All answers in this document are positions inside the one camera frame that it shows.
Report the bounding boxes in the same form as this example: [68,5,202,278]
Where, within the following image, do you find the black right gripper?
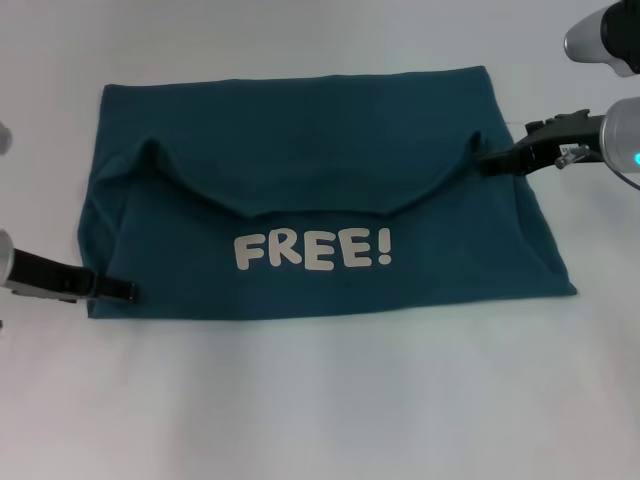
[474,109,607,177]

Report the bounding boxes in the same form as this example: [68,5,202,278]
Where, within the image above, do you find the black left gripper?
[10,246,141,304]

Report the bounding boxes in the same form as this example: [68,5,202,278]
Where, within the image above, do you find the teal blue t-shirt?
[78,64,580,322]

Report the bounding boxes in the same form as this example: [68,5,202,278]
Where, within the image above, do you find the right gripper cable with plug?
[552,142,640,191]

